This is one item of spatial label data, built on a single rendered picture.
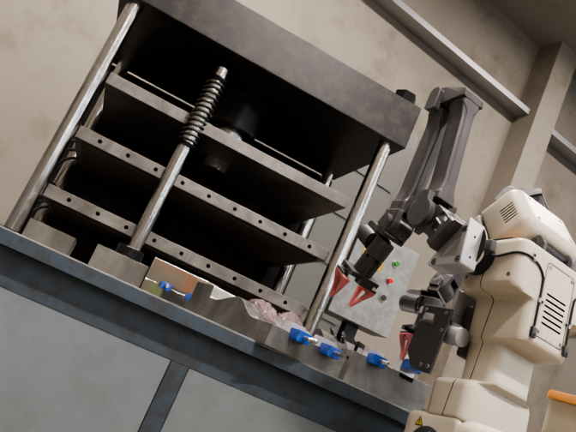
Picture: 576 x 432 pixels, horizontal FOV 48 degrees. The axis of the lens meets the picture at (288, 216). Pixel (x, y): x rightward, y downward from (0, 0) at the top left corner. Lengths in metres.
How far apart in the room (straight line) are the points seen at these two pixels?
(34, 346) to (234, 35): 1.49
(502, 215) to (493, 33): 5.88
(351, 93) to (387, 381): 1.29
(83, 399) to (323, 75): 1.62
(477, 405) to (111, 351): 0.87
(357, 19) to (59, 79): 2.78
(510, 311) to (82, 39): 4.22
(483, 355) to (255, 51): 1.58
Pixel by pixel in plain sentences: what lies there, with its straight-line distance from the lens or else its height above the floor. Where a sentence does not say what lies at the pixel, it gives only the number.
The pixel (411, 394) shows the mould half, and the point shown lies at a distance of 1.93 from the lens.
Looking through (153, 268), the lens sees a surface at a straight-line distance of 2.50.
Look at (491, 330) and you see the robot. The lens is 1.54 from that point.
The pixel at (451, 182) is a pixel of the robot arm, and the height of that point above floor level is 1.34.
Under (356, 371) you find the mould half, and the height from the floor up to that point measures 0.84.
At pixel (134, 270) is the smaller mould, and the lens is 1.82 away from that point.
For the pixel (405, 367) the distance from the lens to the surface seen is 1.90.
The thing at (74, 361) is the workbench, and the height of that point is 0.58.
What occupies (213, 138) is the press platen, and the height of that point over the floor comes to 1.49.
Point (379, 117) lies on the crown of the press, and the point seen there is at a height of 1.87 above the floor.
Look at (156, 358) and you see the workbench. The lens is 1.69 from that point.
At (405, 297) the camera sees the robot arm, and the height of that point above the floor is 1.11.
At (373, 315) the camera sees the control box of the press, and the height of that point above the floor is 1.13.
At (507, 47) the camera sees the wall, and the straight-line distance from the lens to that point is 7.56.
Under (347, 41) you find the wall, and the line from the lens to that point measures 6.19.
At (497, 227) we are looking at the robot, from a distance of 1.63.
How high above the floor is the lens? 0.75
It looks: 13 degrees up
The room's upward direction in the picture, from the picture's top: 24 degrees clockwise
